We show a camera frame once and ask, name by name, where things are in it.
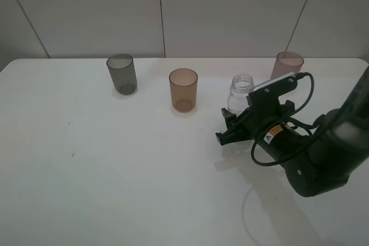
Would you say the grey translucent cup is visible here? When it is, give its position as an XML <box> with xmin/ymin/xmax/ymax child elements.
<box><xmin>106</xmin><ymin>54</ymin><xmax>137</xmax><ymax>95</ymax></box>

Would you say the black camera cable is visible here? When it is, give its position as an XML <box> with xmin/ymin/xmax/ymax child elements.
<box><xmin>250</xmin><ymin>71</ymin><xmax>323</xmax><ymax>167</ymax></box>

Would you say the orange translucent cup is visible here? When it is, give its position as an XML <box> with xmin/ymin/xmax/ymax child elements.
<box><xmin>169</xmin><ymin>68</ymin><xmax>198</xmax><ymax>112</ymax></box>

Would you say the clear plastic water bottle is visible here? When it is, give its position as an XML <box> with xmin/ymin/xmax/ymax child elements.
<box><xmin>227</xmin><ymin>74</ymin><xmax>254</xmax><ymax>116</ymax></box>

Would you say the pink translucent cup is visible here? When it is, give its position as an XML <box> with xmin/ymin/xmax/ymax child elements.
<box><xmin>270</xmin><ymin>51</ymin><xmax>304</xmax><ymax>80</ymax></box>

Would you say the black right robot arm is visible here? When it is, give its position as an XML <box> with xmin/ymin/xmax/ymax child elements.
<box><xmin>216</xmin><ymin>71</ymin><xmax>368</xmax><ymax>197</ymax></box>

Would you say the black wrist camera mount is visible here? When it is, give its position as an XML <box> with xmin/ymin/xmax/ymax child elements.
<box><xmin>247</xmin><ymin>73</ymin><xmax>302</xmax><ymax>108</ymax></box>

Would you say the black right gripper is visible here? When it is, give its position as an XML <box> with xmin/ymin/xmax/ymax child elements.
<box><xmin>215</xmin><ymin>96</ymin><xmax>311</xmax><ymax>146</ymax></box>

